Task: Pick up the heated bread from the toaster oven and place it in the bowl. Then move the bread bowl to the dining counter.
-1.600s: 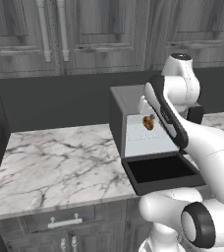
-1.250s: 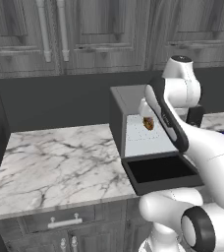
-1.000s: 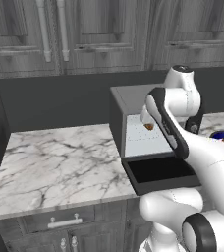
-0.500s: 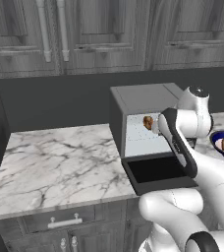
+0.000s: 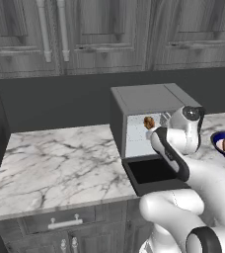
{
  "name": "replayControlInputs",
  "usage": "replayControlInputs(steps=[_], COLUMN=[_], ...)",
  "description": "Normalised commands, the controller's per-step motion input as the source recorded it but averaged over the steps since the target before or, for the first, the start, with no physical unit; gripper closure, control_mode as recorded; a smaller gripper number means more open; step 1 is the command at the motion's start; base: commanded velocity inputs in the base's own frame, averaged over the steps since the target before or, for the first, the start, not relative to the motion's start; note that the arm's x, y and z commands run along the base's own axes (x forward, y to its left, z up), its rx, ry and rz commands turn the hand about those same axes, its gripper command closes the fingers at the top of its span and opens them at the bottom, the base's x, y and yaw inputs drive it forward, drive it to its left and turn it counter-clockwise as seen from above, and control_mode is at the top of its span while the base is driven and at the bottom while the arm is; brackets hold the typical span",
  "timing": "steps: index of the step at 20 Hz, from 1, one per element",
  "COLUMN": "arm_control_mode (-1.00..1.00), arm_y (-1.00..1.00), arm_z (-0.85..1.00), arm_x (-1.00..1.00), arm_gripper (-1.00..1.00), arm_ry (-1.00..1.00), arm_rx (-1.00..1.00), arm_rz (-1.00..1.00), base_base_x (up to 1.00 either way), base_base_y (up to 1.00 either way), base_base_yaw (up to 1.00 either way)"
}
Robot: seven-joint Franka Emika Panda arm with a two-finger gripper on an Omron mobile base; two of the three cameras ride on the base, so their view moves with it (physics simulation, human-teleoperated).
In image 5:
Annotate white drawer handle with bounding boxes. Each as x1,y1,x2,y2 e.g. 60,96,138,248
47,213,84,231

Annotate white wall cupboard handle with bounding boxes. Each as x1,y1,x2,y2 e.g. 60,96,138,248
56,0,71,63
36,0,52,63

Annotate brown bread roll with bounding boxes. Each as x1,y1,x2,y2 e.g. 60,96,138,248
143,116,156,130

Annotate white base cupboard handle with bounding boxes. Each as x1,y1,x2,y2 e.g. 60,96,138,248
59,238,68,253
70,236,79,253

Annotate grey wood base cupboard door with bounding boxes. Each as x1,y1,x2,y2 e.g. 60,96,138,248
67,222,129,253
126,198,156,253
5,230,70,253

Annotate grey wood drawer front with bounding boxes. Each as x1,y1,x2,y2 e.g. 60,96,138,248
20,206,98,235

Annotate grey toaster oven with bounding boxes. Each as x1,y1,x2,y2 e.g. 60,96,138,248
110,82,204,159

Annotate blue bowl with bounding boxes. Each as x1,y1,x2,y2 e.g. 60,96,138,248
210,130,225,161

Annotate grey wood wall cupboard door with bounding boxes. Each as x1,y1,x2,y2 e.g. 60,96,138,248
148,0,225,72
58,0,151,76
0,0,62,80

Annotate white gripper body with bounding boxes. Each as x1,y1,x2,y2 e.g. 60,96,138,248
145,128,156,142

